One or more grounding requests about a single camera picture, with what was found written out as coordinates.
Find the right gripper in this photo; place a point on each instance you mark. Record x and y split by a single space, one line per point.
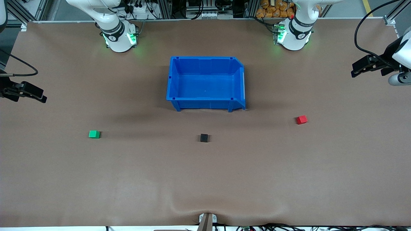
5 86

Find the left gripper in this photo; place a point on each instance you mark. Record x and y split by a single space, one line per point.
387 53

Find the green cube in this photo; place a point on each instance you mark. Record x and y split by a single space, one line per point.
94 134

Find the red cube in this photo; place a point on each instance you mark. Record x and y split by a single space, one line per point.
301 120

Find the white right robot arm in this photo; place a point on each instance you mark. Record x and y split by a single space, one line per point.
118 41

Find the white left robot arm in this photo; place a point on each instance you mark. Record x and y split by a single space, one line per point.
293 40

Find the black cube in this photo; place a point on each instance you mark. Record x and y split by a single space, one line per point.
204 138

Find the brown table cover mat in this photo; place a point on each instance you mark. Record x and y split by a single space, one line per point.
96 179

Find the orange packaged goods pile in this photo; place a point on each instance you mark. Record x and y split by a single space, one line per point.
274 9

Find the white power strip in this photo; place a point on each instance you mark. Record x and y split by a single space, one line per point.
139 9

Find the blue plastic storage bin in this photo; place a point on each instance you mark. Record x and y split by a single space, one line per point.
205 85

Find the aluminium frame profile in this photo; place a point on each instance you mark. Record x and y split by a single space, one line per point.
393 16
25 9

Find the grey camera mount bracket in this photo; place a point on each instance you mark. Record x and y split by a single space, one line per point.
207 221

